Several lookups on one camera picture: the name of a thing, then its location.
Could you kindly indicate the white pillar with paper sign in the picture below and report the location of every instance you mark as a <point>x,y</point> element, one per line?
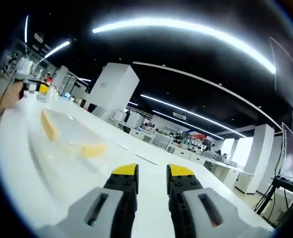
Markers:
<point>114,89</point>

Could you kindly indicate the black equipment stand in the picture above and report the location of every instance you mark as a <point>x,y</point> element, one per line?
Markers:
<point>285,182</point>

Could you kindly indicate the white bottle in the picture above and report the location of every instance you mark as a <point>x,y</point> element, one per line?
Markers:
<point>51,94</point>

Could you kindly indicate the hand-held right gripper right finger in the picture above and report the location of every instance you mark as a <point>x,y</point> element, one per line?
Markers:
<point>198,208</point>

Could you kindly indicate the straight ceiling light strip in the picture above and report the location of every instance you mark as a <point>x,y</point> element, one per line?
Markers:
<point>191,114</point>

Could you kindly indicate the clear storage box yellow latches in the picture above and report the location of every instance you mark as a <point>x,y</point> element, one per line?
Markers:
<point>69,129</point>

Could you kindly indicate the black bin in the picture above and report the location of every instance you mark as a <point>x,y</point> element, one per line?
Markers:
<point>92,107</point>

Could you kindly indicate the clear bottle with red cap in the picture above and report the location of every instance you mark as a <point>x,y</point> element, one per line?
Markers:
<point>49,79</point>

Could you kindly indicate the small dark display screen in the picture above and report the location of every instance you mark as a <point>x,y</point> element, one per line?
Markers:
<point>291,148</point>

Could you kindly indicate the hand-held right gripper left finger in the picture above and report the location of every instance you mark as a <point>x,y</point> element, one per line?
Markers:
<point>104,205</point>

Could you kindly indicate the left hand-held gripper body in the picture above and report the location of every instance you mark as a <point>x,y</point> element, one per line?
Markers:
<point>24,67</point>

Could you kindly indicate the large dark display screen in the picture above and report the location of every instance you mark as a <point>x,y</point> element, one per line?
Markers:
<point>290,74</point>

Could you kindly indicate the paper cup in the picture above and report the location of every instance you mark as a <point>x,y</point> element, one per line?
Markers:
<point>72,99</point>

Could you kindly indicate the blue tissue box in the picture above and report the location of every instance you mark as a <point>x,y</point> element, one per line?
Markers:
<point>66,96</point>

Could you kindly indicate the white office desk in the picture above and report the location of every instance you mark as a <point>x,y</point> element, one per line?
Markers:
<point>226,173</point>

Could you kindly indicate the person's left hand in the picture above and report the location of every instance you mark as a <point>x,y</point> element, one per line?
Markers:
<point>12,98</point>

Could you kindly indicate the long curved ceiling light strip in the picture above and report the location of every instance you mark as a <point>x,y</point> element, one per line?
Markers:
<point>186,26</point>

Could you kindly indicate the plain white pillar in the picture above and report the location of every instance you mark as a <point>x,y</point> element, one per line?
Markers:
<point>259,158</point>

